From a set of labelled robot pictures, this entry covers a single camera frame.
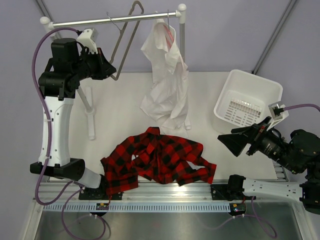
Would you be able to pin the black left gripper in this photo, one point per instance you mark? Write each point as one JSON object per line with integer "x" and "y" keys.
{"x": 105, "y": 68}

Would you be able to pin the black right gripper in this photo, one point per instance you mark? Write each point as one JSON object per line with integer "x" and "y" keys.
{"x": 238, "y": 137}

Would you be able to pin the red black plaid shirt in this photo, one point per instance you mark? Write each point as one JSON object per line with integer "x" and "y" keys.
{"x": 156, "y": 157}

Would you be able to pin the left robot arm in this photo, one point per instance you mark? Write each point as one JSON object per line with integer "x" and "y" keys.
{"x": 72, "y": 61}

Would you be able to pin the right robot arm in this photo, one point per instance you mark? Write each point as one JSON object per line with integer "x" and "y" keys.
{"x": 301, "y": 154}

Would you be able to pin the white shirt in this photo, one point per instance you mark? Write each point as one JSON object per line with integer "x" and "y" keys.
{"x": 167, "y": 100}

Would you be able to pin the red clothes hanger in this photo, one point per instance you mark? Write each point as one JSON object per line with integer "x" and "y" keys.
{"x": 167, "y": 38}

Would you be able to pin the white metal clothes rack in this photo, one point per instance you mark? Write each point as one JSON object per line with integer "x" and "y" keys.
{"x": 136, "y": 14}

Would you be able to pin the white plastic basket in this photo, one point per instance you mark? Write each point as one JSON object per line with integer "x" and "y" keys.
{"x": 244, "y": 100}

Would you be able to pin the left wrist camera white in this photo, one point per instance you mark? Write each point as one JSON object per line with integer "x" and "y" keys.
{"x": 88, "y": 39}

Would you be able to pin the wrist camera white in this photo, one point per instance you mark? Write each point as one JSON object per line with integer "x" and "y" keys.
{"x": 277, "y": 113}
{"x": 88, "y": 39}

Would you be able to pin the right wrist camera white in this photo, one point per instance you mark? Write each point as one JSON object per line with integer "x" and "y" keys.
{"x": 277, "y": 113}

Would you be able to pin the aluminium rail frame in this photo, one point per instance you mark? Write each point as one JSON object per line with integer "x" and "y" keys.
{"x": 175, "y": 192}

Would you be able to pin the perforated cable duct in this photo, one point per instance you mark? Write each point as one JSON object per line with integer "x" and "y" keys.
{"x": 140, "y": 207}

